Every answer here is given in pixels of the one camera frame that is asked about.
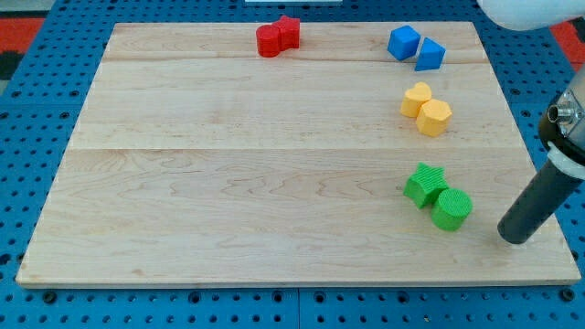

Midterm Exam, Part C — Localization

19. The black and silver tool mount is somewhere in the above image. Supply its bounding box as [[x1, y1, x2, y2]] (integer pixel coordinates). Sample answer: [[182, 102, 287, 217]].
[[538, 67, 584, 180]]

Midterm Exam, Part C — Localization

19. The yellow hexagon block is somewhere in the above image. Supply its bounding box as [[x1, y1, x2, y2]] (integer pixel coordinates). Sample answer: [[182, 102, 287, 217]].
[[416, 99, 452, 137]]

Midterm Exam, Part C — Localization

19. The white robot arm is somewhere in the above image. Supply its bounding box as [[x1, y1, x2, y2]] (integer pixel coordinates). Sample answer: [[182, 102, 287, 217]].
[[478, 0, 584, 244]]

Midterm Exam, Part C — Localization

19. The green cylinder block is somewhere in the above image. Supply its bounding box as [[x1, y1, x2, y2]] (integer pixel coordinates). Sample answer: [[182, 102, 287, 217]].
[[431, 188, 473, 231]]

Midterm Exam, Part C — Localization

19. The wooden board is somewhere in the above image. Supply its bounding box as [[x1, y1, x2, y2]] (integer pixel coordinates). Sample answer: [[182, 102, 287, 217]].
[[16, 22, 580, 289]]

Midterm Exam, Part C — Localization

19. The green star block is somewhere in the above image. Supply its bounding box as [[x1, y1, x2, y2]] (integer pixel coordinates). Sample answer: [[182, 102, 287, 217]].
[[403, 163, 449, 208]]

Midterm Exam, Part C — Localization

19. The blue triangle block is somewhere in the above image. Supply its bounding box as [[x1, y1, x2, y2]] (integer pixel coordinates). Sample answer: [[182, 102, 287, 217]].
[[414, 37, 446, 71]]

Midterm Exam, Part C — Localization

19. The blue perforated table panel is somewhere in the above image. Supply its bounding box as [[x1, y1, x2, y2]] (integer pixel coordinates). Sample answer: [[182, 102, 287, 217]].
[[1, 0, 584, 328]]

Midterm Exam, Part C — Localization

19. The red cylinder block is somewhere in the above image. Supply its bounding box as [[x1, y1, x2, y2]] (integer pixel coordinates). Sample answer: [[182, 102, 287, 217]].
[[256, 25, 281, 58]]

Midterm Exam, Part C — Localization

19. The red star block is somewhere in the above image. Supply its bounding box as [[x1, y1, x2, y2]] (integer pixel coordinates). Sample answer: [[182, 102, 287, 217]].
[[272, 16, 301, 51]]

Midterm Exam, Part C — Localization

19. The yellow heart block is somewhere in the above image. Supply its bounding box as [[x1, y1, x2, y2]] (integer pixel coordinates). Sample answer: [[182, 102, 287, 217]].
[[400, 82, 432, 118]]

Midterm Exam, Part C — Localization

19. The blue cube block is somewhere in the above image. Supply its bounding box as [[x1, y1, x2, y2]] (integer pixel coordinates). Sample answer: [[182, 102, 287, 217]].
[[388, 25, 420, 61]]

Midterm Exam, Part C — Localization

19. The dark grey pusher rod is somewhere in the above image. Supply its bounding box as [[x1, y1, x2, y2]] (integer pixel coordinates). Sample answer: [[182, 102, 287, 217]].
[[497, 160, 582, 244]]

